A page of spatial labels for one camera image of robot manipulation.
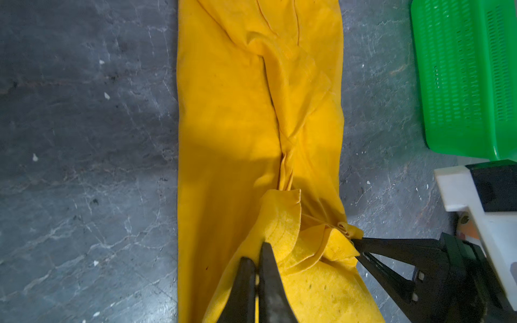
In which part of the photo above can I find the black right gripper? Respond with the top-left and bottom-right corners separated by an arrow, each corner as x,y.
352,234 -> 516,322

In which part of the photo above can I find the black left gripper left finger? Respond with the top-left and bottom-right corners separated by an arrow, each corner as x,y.
217,257 -> 256,323

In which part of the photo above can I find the yellow t-shirt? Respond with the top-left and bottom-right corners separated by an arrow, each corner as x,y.
176,1 -> 383,322

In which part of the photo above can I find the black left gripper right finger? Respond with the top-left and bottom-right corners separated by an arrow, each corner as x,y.
258,242 -> 298,323

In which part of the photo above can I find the green plastic basket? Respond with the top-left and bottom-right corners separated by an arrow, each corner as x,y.
411,0 -> 516,161

